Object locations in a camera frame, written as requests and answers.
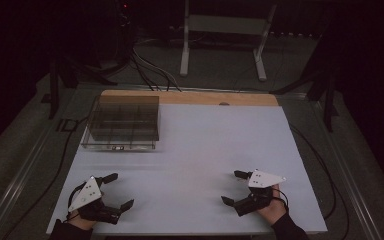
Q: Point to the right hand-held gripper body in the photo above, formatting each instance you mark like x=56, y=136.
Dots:
x=259, y=193

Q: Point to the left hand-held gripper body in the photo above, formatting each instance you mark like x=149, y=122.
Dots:
x=88, y=195

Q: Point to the person's right hand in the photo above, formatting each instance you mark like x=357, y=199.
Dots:
x=274, y=207

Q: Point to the person's left hand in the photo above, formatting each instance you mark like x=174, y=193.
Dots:
x=84, y=222

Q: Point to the white table sheet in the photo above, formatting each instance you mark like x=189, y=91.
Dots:
x=193, y=156

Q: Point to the clear compartment box dark lid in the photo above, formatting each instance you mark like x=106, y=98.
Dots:
x=124, y=120

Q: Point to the small round table knob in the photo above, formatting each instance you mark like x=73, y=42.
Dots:
x=224, y=103

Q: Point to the black tripod stand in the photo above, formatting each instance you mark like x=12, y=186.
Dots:
x=54, y=90
x=328, y=100

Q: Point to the white metal stand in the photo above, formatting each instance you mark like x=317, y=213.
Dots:
x=223, y=26

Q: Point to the dark device with red light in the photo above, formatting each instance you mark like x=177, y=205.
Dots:
x=124, y=30

